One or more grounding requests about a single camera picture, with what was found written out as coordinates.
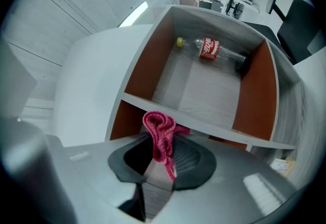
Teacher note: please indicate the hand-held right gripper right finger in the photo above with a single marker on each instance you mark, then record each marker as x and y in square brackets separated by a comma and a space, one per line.
[224, 187]

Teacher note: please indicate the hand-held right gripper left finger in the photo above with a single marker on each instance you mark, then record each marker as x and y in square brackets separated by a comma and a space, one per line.
[96, 179]

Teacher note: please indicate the red wiping cloth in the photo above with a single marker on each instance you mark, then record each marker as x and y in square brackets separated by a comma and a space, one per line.
[160, 136]

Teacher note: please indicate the grey wooden shelf unit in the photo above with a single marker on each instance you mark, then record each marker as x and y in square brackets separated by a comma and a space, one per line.
[203, 106]

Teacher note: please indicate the grey wood-grain table top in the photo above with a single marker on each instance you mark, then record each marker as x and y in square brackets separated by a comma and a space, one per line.
[309, 126]

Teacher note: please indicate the small card box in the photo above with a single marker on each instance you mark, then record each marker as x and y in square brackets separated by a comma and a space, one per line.
[282, 165]

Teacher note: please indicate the plastic bottle with red label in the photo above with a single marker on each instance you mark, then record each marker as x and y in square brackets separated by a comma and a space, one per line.
[210, 50]

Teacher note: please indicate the ceiling light panel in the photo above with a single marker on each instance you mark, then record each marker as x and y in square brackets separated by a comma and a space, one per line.
[133, 14]

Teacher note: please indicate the black office chair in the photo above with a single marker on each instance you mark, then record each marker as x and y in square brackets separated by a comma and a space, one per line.
[298, 29]

